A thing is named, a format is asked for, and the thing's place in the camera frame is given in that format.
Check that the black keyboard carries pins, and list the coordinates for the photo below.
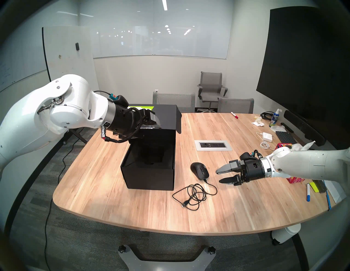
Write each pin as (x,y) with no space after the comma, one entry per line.
(285,137)

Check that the white freestanding whiteboard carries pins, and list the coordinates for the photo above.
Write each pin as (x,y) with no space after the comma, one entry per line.
(68,54)

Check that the white paper sheet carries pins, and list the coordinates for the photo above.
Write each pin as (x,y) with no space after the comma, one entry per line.
(335,190)

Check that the grey ribbed mesh chair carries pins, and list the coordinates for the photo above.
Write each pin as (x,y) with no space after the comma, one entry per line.
(175,98)

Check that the colourful floral tissue box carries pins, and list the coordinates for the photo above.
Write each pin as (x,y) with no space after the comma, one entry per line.
(295,179)

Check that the black flat eraser block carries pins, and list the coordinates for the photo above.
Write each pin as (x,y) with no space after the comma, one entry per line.
(320,185)

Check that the black cardboard box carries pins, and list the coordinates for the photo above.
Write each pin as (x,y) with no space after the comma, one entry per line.
(147,177)

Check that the silver table power outlet panel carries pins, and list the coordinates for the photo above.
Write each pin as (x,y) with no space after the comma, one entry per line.
(213,145)

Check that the yellow sticky note pad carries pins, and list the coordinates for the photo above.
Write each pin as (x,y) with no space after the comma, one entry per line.
(313,186)

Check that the whiteboard cleaner spray bottle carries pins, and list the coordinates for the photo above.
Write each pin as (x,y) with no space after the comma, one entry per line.
(274,120)

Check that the blue capped white marker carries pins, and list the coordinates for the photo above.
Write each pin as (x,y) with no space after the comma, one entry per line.
(308,192)

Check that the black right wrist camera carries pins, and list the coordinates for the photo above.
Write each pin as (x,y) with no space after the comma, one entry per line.
(247,155)

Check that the grey office chair with armrests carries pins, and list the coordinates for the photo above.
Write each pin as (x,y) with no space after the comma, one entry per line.
(210,84)

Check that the wall-mounted glass whiteboard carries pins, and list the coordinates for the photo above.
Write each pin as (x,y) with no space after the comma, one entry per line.
(158,32)

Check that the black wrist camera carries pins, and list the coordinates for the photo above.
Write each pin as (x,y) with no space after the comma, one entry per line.
(119,101)
(247,155)

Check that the glass whiteboard with blue writing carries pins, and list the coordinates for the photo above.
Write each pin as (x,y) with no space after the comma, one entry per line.
(13,57)

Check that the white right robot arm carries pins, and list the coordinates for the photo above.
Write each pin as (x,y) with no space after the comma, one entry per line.
(300,164)

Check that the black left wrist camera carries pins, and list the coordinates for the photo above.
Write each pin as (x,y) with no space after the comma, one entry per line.
(119,101)

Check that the crumpled white tissue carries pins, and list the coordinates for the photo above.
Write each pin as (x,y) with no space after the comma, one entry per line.
(278,129)
(258,123)

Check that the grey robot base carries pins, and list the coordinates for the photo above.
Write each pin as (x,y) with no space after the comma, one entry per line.
(130,261)

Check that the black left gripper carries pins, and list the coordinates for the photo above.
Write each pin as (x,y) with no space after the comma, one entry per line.
(128,123)

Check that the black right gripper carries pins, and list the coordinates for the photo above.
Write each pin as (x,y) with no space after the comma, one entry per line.
(253,170)

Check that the red capped whiteboard marker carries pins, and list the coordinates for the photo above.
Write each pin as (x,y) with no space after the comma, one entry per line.
(234,115)

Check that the black video conference bar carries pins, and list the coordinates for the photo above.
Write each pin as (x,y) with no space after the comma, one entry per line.
(303,127)

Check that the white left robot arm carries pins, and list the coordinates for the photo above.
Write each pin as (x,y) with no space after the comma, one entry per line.
(54,109)

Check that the lime green sticky note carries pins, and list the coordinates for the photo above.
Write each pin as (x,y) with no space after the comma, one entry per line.
(142,105)

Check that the large black wall screen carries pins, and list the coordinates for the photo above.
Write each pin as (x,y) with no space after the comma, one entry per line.
(300,68)

